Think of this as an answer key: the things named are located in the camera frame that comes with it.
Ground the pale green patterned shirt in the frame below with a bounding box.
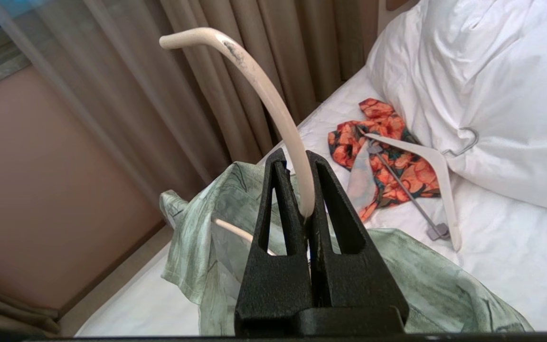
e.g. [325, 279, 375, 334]
[160, 161, 534, 336]

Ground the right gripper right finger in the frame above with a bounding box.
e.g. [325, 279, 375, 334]
[305, 150, 409, 336]

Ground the white hanger with clip bar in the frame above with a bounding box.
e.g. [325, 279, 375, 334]
[355, 126, 480, 252]

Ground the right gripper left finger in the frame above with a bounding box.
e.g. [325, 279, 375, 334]
[234, 148, 313, 337]

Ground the orange floral garment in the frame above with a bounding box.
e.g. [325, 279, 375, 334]
[328, 98, 441, 222]

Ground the cream plastic hanger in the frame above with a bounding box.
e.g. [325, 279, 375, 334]
[159, 27, 316, 256]

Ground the white pillow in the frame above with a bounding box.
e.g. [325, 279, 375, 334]
[365, 0, 547, 215]

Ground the beige curtain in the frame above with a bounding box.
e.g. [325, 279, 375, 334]
[83, 0, 379, 200]

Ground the bed with white sheet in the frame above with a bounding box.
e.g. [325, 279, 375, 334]
[75, 64, 547, 337]

